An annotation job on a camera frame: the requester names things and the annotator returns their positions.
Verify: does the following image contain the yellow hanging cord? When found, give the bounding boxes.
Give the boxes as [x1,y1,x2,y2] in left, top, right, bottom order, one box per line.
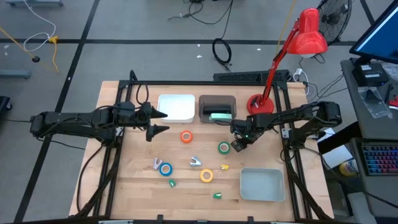
[275,0,298,62]

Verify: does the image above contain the grey side desk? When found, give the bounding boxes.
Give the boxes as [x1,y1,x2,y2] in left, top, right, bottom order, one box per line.
[340,57,398,218]

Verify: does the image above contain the black power strip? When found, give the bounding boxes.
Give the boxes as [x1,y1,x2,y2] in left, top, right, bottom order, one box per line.
[213,70,290,83]

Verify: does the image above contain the blue tape roll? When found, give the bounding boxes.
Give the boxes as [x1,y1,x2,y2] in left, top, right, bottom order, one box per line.
[159,162,174,177]

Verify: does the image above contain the yellow tape roll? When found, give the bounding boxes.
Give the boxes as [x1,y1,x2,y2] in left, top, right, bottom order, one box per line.
[200,168,215,184]

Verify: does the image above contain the grey metal foot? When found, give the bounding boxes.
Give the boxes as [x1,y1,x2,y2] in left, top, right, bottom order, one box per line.
[0,69,32,80]
[5,0,64,7]

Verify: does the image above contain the black computer monitor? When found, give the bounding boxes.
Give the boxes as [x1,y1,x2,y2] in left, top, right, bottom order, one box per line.
[349,0,398,65]

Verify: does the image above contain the white paper sheet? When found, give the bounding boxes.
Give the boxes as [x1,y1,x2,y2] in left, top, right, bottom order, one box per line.
[321,144,354,169]

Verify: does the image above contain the green tape roll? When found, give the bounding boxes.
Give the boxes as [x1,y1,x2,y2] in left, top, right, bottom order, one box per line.
[217,141,231,156]

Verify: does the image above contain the clear plastic bag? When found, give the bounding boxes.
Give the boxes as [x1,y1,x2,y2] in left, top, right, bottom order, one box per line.
[357,86,393,119]

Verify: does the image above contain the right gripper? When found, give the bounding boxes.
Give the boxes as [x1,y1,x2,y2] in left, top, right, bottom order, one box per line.
[230,115,264,141]

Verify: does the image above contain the coiled black cable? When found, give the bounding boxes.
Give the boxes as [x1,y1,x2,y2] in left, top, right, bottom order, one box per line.
[211,37,233,67]

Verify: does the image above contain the black mini computer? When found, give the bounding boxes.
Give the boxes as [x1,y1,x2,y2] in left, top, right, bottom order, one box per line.
[352,62,390,88]

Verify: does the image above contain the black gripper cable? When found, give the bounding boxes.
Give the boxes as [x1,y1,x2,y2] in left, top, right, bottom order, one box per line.
[136,82,150,105]

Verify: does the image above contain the black rig frame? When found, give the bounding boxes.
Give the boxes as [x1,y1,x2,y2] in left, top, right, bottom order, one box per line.
[74,70,331,223]

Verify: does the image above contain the black caster base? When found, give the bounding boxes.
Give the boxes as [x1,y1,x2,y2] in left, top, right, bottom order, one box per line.
[0,95,13,112]

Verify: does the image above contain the yellow plug cable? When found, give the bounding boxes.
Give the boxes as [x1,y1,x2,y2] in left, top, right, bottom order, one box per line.
[48,35,60,73]

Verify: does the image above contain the translucent grey bin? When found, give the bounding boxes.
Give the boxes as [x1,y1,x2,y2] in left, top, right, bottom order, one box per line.
[198,95,237,124]

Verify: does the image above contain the red desk lamp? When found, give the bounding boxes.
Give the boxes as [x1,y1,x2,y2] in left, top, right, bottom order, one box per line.
[246,7,329,116]

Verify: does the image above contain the mint green stapler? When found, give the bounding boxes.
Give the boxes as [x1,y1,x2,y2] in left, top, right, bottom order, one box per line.
[209,113,233,122]

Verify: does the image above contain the yellow lidded bottle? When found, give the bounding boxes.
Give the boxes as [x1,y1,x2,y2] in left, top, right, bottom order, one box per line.
[339,159,359,177]

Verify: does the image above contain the backlit keyboard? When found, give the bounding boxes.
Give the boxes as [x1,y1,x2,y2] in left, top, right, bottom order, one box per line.
[361,142,398,177]

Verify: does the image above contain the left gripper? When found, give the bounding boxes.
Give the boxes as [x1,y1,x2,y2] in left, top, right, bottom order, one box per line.
[136,102,170,142]

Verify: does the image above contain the orange tape roll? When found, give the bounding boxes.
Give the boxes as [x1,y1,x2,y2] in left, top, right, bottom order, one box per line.
[180,130,193,144]

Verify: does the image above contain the white power adapter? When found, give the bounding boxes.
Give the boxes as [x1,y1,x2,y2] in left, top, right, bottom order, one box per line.
[293,67,310,96]

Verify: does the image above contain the white plastic bin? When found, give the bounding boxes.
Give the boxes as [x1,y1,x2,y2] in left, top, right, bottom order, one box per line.
[157,94,196,124]

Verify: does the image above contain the black floor fan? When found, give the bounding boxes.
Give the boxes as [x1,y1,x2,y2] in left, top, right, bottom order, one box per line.
[316,0,354,46]

